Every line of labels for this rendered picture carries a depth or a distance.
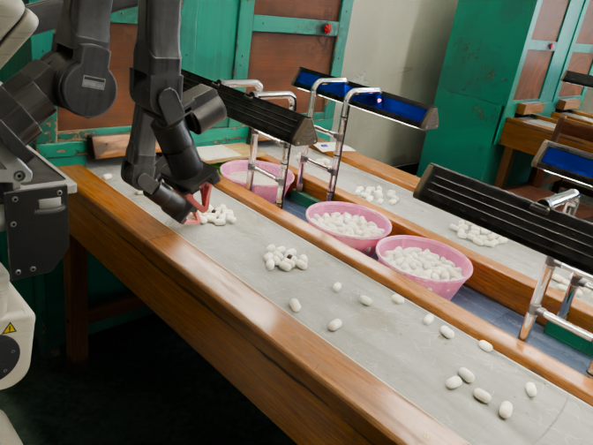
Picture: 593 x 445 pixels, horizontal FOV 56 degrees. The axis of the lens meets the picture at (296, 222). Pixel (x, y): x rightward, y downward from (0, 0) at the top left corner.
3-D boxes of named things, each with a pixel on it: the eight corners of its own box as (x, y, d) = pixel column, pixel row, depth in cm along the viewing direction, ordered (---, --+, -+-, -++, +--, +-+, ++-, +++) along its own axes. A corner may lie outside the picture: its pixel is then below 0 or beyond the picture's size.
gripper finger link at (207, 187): (205, 192, 110) (189, 154, 103) (226, 206, 105) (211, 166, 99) (177, 212, 107) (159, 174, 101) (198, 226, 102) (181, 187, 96)
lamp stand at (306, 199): (328, 219, 191) (351, 90, 173) (289, 199, 204) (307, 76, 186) (364, 210, 204) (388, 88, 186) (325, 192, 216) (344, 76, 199)
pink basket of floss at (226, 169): (288, 215, 189) (291, 190, 185) (210, 204, 189) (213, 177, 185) (293, 189, 213) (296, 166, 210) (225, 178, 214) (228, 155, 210)
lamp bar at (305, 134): (295, 147, 135) (299, 118, 132) (161, 88, 174) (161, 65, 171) (318, 144, 141) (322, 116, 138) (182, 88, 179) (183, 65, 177)
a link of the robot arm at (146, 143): (141, 3, 130) (163, 7, 122) (162, 10, 134) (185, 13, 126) (115, 180, 140) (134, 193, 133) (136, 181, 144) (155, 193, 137)
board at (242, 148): (196, 165, 196) (196, 162, 195) (172, 153, 205) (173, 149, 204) (266, 155, 218) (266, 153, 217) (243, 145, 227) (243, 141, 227)
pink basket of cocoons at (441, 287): (429, 324, 139) (438, 291, 135) (350, 276, 156) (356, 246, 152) (481, 295, 157) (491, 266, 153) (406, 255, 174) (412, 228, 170)
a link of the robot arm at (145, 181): (119, 173, 140) (134, 182, 134) (146, 136, 141) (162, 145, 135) (153, 197, 148) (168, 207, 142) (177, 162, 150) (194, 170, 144)
